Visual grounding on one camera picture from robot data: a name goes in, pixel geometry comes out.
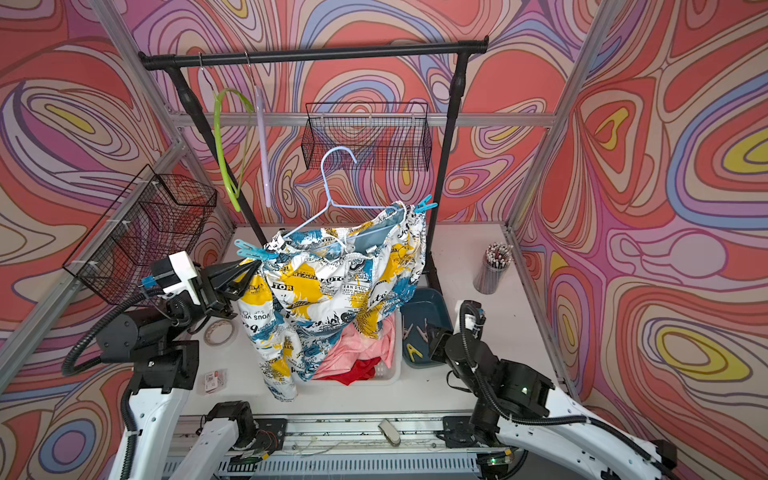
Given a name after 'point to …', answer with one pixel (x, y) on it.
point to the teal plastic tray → (423, 318)
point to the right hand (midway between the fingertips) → (429, 337)
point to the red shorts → (362, 371)
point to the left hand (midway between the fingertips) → (263, 268)
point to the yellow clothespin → (412, 350)
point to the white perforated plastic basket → (384, 375)
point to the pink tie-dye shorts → (351, 347)
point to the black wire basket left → (157, 215)
